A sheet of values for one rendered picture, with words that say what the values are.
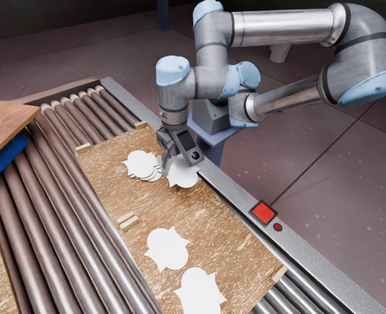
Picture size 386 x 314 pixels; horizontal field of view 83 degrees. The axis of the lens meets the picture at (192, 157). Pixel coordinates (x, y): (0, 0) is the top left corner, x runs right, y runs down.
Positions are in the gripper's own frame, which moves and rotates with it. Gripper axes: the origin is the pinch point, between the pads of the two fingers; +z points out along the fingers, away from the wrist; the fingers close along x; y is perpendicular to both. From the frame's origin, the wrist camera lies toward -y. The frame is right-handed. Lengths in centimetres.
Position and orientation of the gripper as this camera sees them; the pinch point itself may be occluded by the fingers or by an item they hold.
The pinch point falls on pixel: (179, 169)
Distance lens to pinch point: 73.3
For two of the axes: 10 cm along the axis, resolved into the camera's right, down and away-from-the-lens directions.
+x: -7.9, 4.3, -4.3
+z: -0.3, 6.8, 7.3
